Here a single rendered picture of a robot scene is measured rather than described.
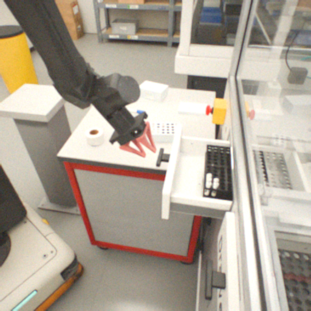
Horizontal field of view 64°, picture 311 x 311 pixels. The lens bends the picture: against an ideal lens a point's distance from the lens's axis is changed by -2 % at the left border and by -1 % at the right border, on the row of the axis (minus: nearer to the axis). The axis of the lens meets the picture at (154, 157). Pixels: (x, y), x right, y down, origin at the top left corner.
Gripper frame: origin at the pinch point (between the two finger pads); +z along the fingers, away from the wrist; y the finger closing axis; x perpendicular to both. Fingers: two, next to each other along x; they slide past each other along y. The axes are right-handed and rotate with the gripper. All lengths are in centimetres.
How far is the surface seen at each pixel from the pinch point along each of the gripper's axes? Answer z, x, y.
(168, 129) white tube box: 12.6, 32.5, -8.3
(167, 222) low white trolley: 45, 15, -28
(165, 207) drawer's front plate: 10.1, -11.0, 0.7
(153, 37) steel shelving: 21, 370, -107
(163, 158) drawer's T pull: 5.1, 2.5, 0.6
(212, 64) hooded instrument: 15, 84, 8
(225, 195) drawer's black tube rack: 18.7, -4.4, 12.3
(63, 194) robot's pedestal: 27, 42, -102
